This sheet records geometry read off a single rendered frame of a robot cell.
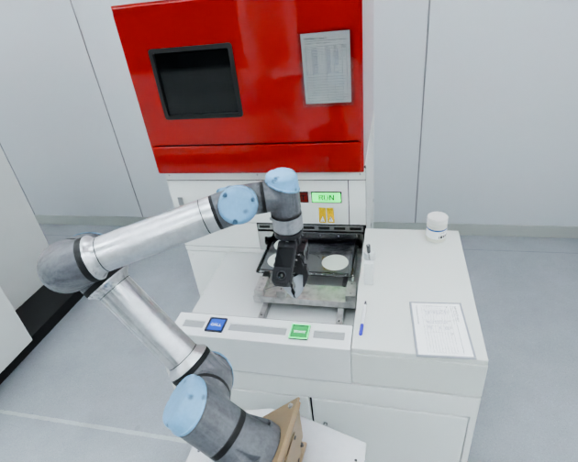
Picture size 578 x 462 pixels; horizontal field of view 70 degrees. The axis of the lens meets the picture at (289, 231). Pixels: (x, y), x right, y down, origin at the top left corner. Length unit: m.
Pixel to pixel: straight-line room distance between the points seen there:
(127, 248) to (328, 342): 0.62
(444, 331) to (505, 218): 2.28
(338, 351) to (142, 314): 0.53
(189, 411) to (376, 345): 0.53
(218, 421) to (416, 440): 0.73
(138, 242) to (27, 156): 3.63
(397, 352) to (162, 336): 0.60
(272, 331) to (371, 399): 0.35
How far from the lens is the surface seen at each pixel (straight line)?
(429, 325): 1.25
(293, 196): 0.95
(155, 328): 1.04
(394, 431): 1.45
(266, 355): 1.27
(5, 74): 4.21
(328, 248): 1.66
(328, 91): 1.41
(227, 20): 1.45
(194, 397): 0.94
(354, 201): 1.61
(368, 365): 1.22
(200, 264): 1.98
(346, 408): 1.39
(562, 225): 3.59
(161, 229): 0.85
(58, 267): 0.92
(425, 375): 1.24
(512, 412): 2.36
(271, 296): 1.49
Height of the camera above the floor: 1.84
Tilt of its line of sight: 32 degrees down
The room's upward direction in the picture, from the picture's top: 7 degrees counter-clockwise
